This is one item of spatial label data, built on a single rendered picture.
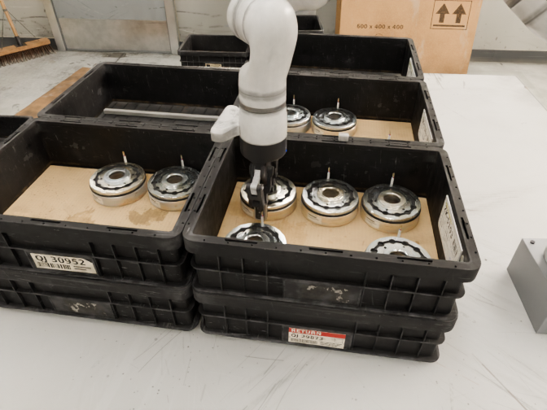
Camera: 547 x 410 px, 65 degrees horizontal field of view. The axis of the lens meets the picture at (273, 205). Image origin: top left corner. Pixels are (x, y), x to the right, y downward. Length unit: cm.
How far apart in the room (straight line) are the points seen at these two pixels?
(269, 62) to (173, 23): 335
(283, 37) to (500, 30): 358
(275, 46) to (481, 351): 58
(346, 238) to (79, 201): 50
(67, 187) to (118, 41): 328
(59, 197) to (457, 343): 76
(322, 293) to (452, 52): 323
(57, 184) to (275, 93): 51
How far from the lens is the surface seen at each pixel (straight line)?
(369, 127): 107
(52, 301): 85
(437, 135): 87
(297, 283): 63
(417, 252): 71
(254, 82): 61
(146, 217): 81
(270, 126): 64
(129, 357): 78
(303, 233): 75
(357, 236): 75
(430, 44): 369
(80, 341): 83
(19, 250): 78
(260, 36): 57
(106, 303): 79
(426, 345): 75
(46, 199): 92
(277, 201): 77
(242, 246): 58
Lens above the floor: 134
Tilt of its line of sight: 39 degrees down
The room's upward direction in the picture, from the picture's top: straight up
